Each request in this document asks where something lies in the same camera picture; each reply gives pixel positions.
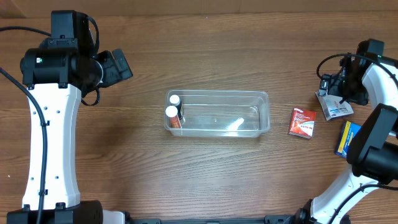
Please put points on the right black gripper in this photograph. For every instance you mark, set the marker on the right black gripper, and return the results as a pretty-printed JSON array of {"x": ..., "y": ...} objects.
[{"x": 337, "y": 86}]

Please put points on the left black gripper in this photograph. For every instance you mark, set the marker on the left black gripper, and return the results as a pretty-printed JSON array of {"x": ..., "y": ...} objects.
[{"x": 115, "y": 69}]

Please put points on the white blue medicine box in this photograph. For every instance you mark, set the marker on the white blue medicine box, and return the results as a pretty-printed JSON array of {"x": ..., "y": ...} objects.
[{"x": 332, "y": 108}]

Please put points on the blue yellow VapoDrops box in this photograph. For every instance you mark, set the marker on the blue yellow VapoDrops box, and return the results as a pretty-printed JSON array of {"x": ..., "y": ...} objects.
[{"x": 348, "y": 132}]

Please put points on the red medicine box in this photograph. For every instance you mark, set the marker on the red medicine box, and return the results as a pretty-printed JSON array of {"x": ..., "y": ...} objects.
[{"x": 302, "y": 123}]

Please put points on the black tube white cap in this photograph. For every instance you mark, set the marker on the black tube white cap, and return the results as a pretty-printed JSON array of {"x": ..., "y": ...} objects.
[{"x": 176, "y": 101}]

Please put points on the orange Redoxon tube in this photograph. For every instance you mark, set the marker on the orange Redoxon tube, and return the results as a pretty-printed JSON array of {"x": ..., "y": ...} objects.
[{"x": 172, "y": 113}]

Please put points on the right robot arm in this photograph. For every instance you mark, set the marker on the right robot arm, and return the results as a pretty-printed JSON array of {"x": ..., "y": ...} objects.
[{"x": 365, "y": 77}]

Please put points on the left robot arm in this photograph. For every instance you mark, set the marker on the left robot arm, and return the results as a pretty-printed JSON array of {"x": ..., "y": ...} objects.
[{"x": 57, "y": 75}]

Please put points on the clear plastic container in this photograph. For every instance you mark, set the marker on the clear plastic container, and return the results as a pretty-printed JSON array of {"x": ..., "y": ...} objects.
[{"x": 221, "y": 113}]

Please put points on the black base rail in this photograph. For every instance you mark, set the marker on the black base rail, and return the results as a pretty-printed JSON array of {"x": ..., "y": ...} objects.
[{"x": 268, "y": 219}]

